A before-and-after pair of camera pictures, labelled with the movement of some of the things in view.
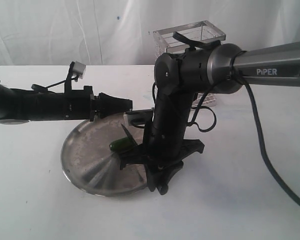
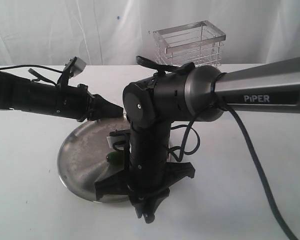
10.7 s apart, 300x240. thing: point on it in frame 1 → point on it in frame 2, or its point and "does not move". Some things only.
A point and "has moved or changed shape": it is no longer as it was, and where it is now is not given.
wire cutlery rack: (166, 41) does not move
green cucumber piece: (122, 145) has moved or changed shape
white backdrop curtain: (120, 32) does not move
